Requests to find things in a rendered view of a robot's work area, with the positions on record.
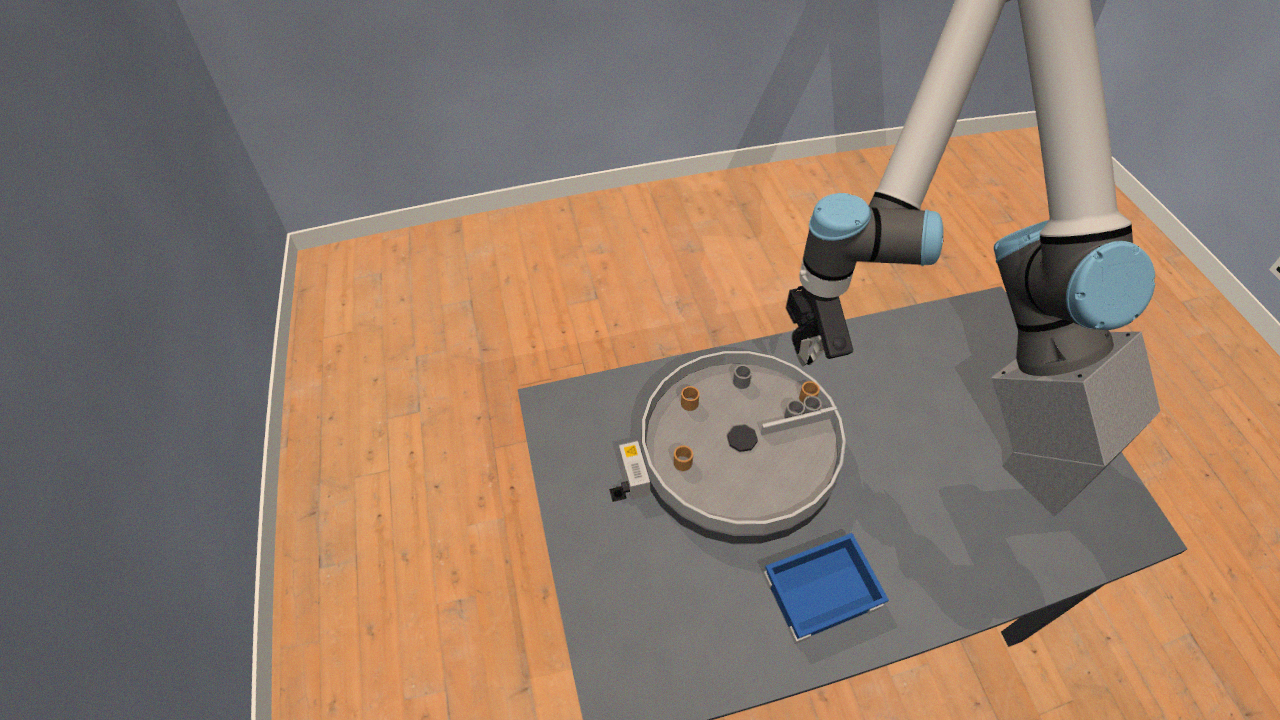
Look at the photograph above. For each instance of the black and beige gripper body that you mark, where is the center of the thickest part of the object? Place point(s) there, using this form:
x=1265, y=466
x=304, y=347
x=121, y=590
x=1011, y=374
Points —
x=801, y=311

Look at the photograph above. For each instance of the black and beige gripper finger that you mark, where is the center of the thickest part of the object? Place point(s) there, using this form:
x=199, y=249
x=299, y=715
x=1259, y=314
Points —
x=801, y=344
x=817, y=349

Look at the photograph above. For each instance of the blue crate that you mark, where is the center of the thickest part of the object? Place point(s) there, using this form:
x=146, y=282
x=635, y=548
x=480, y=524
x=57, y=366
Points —
x=822, y=583

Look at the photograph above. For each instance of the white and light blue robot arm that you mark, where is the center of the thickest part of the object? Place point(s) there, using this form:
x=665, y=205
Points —
x=1086, y=279

